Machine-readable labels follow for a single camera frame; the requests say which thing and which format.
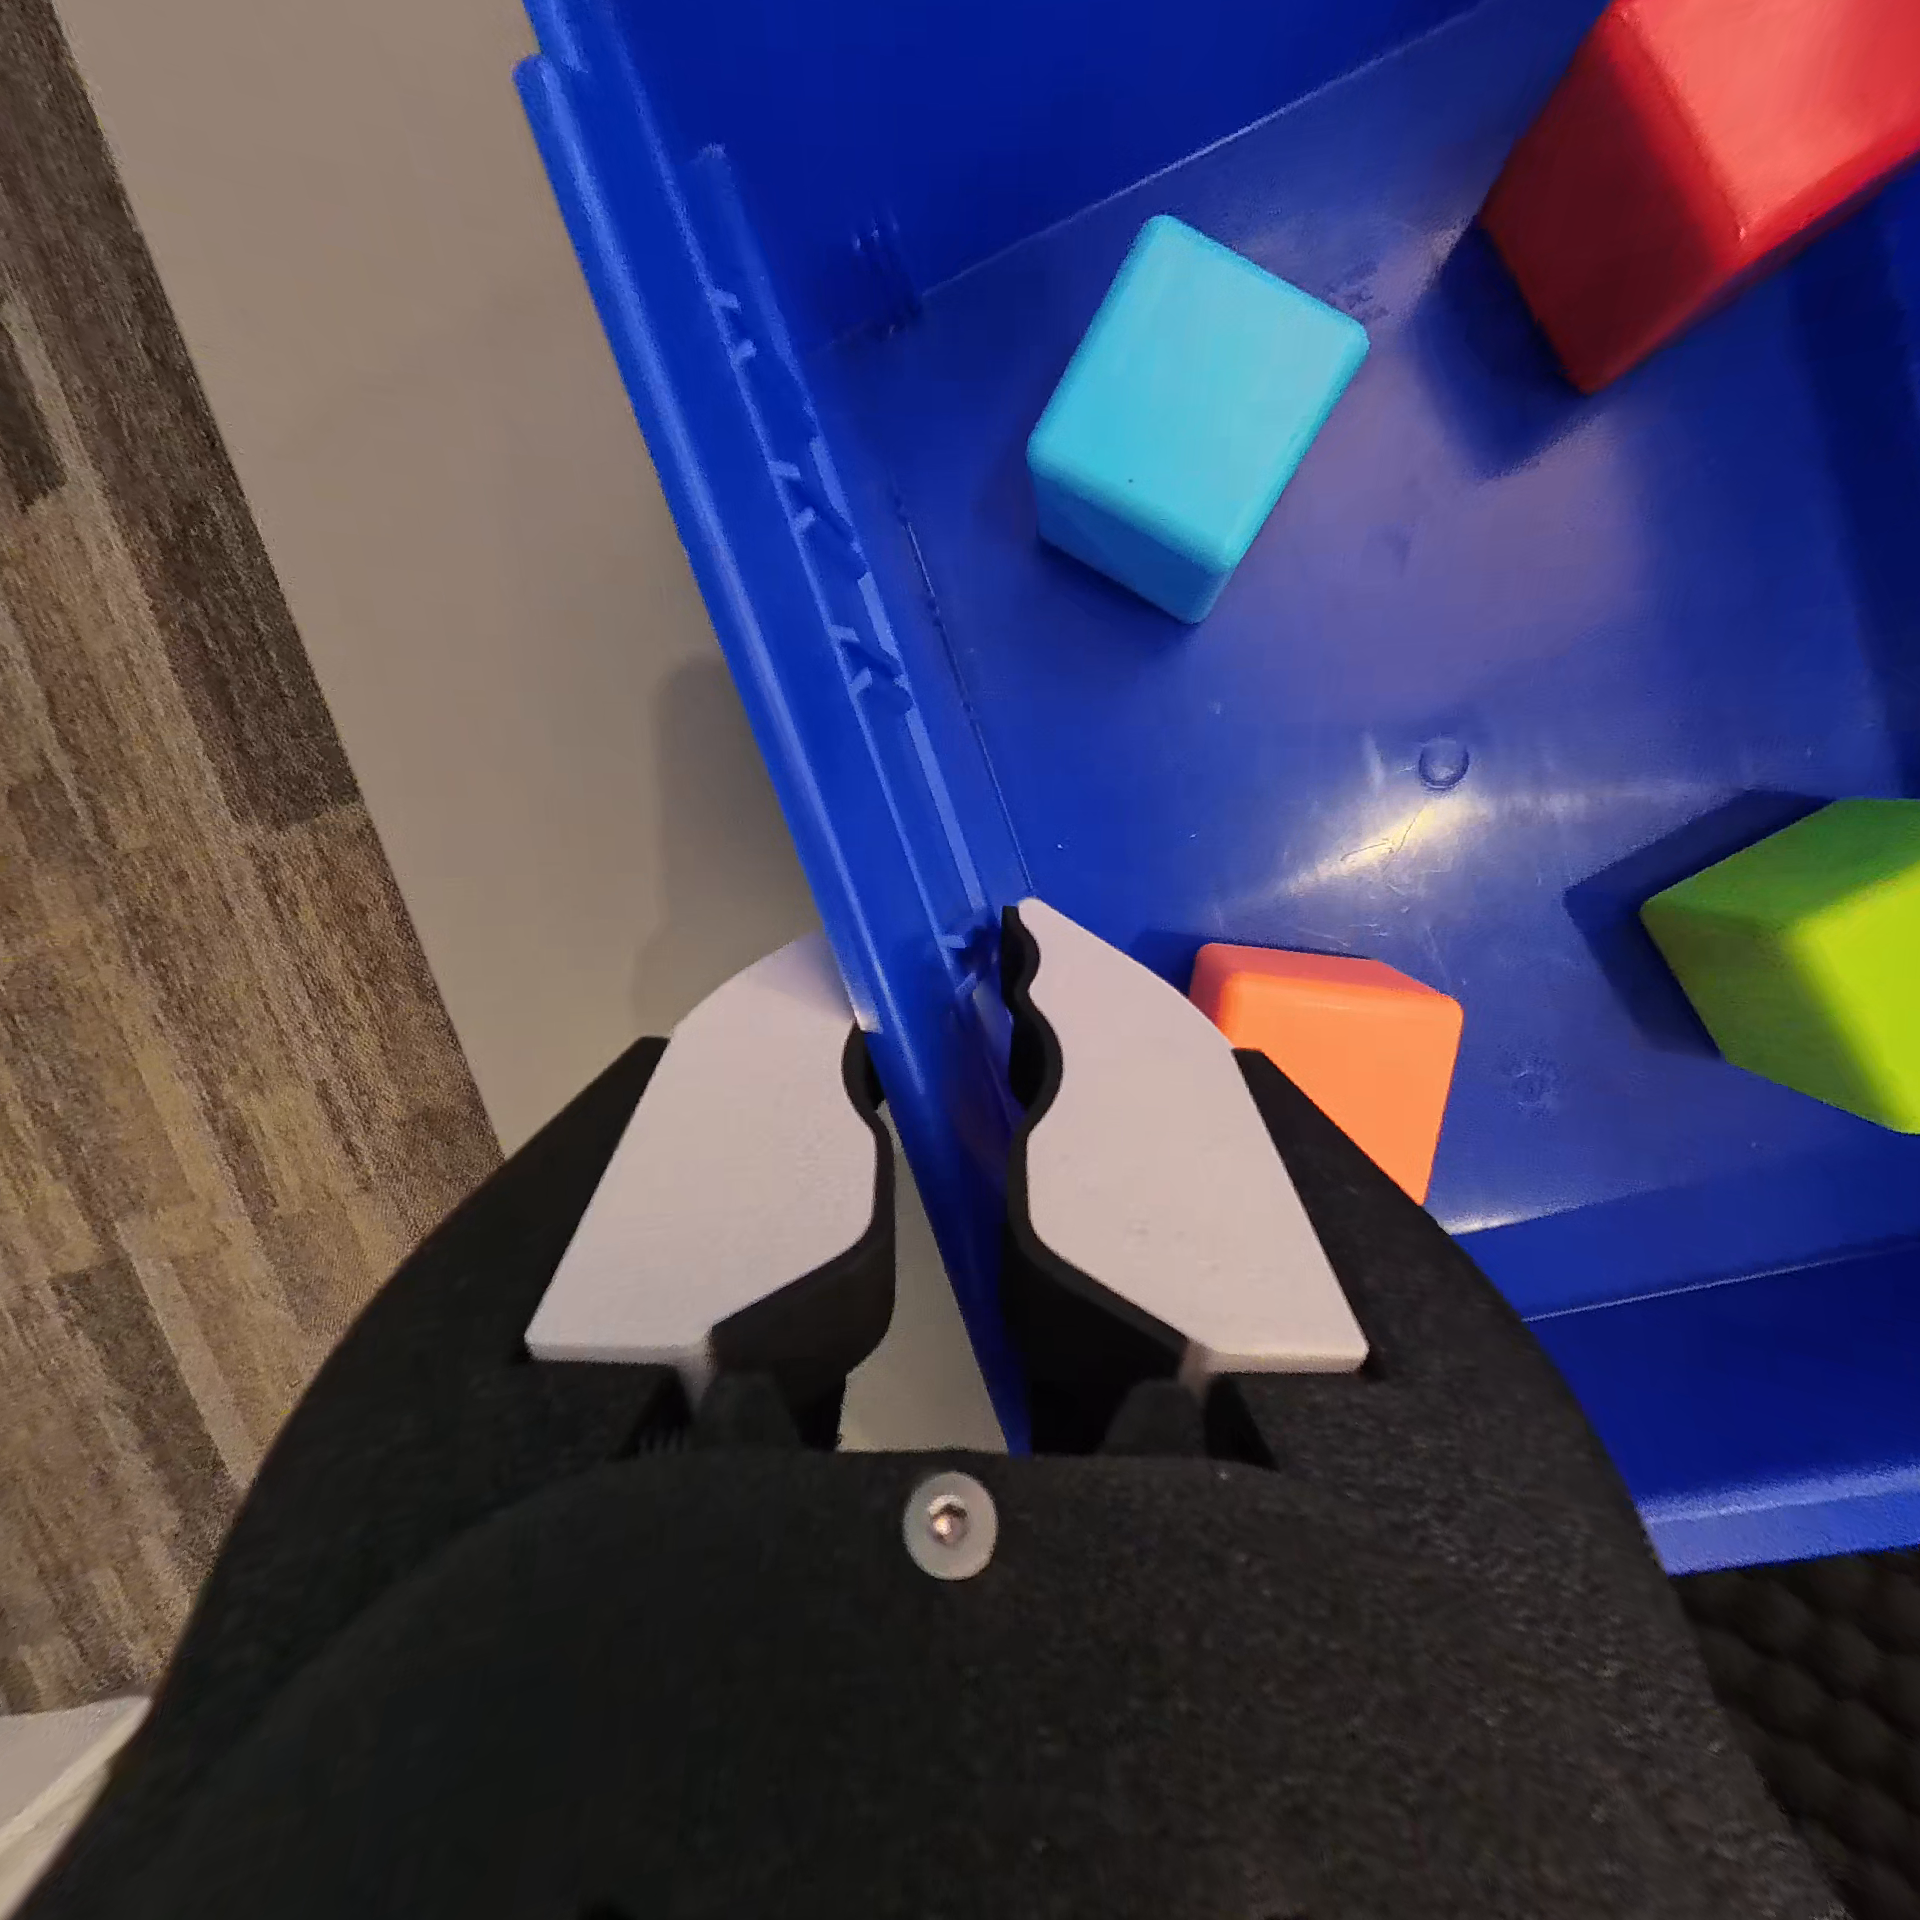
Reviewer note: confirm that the teal magnetic cube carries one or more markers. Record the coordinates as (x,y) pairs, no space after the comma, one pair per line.
(1187,405)

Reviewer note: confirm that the orange magnetic cube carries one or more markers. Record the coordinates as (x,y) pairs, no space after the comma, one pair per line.
(1353,1053)

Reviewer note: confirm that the black textured mat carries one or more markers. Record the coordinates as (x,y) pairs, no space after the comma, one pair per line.
(1816,1741)

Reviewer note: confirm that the green magnetic cube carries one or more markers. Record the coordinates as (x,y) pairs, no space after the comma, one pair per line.
(1816,960)

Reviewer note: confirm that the red magnetic cube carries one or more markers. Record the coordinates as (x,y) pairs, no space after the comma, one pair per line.
(1726,165)

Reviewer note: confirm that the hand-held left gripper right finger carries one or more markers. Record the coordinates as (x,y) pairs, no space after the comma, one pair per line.
(1187,1185)

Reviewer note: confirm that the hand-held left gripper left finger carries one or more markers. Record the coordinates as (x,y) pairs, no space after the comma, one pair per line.
(692,1200)

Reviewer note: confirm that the blue plastic bin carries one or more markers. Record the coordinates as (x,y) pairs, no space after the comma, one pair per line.
(1440,693)

